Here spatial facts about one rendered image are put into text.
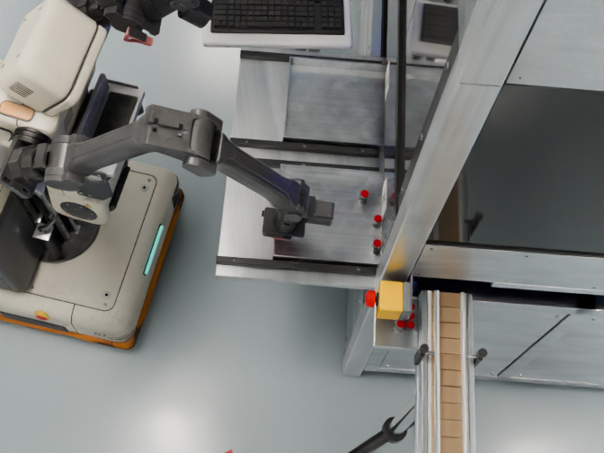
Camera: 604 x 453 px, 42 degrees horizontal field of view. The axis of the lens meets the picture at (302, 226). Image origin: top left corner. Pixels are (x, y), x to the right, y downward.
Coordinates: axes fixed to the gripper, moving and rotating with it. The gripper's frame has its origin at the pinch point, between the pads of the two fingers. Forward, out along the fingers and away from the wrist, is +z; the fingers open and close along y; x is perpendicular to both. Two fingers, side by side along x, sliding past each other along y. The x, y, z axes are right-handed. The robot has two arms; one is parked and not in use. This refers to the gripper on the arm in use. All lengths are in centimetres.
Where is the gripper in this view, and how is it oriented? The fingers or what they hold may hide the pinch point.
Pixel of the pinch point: (278, 235)
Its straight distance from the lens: 200.3
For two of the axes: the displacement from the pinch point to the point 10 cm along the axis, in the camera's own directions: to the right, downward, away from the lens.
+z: -1.9, 3.8, 9.0
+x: 0.8, -9.1, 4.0
